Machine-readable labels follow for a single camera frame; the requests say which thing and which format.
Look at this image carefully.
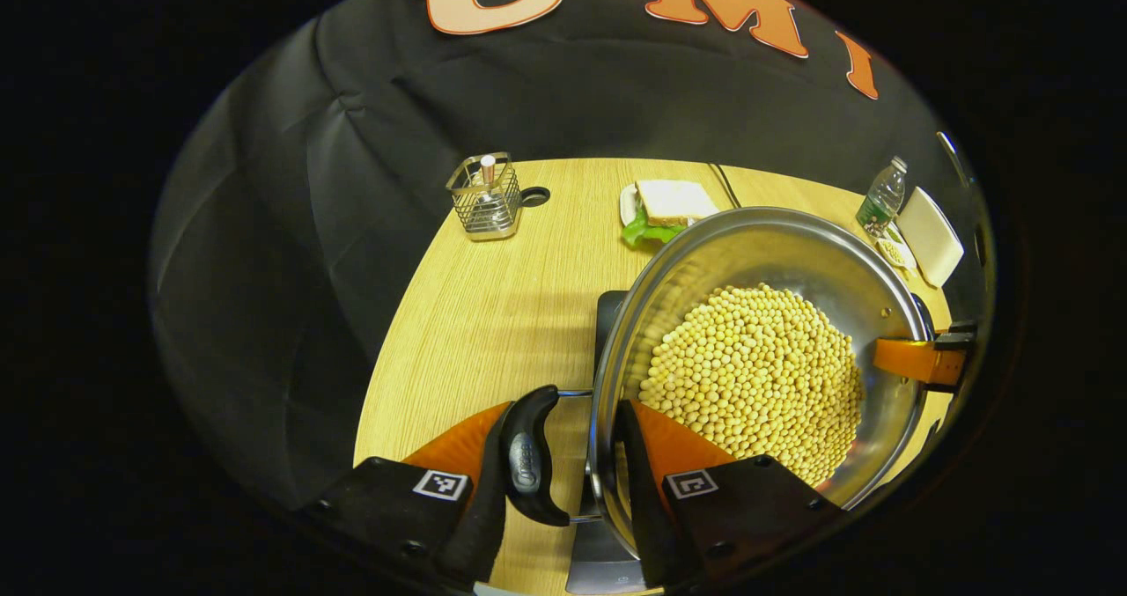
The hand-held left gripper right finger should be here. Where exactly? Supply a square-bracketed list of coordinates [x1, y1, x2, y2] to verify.
[615, 399, 846, 591]

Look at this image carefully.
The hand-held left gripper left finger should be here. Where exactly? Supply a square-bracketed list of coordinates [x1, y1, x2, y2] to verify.
[298, 401, 512, 593]

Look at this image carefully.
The pile of yellow soybeans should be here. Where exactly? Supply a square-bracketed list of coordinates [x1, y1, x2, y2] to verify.
[637, 283, 866, 489]

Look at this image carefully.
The black induction cooktop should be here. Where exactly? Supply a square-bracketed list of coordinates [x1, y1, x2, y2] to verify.
[563, 289, 672, 596]

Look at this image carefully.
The steel pot with black handles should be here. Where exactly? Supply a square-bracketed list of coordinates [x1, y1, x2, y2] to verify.
[503, 206, 936, 563]

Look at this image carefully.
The white divided dish of beans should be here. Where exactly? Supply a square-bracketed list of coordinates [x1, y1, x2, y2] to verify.
[875, 230, 919, 272]

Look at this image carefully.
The white toaster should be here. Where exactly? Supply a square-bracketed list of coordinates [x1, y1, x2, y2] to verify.
[895, 186, 966, 290]

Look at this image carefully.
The clear plastic water bottle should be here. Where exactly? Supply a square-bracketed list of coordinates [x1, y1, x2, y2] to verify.
[855, 155, 909, 241]

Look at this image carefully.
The sandwich with lettuce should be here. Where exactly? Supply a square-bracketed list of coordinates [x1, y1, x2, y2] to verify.
[618, 179, 722, 250]

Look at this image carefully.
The small clear seasoning bottle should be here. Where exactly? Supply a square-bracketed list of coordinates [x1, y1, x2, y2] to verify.
[475, 153, 508, 231]

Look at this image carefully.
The black backdrop cloth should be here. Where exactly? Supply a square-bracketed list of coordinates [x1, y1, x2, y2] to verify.
[150, 0, 996, 513]

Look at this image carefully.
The black cooktop power cable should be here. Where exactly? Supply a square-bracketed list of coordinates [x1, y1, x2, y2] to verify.
[708, 162, 743, 210]

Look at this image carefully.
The metal wire basket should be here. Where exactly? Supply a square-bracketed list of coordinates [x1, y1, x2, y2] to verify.
[445, 151, 525, 243]

